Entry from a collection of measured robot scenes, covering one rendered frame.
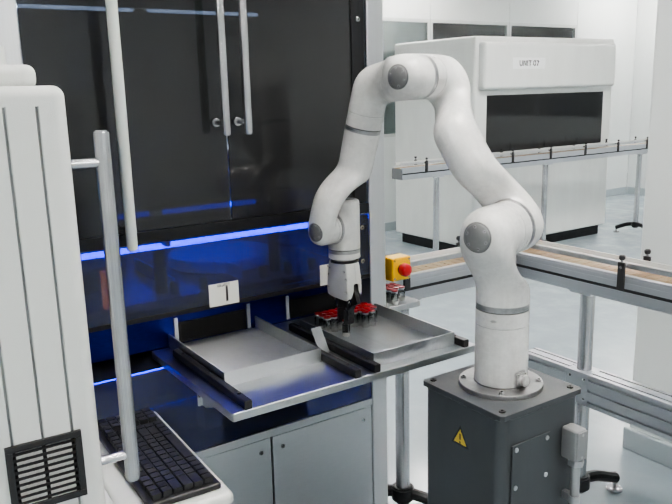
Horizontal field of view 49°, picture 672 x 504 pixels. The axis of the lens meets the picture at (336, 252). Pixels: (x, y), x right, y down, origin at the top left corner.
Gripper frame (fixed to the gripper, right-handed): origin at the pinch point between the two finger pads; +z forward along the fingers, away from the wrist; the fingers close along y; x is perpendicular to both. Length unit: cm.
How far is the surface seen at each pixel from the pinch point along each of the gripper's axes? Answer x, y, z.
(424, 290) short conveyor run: 49, -25, 7
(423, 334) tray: 17.1, 11.9, 5.9
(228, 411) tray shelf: -47, 24, 6
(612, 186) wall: 776, -475, 82
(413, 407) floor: 110, -104, 94
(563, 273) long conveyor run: 95, -5, 5
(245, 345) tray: -25.2, -10.1, 5.9
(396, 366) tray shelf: -2.9, 25.3, 6.1
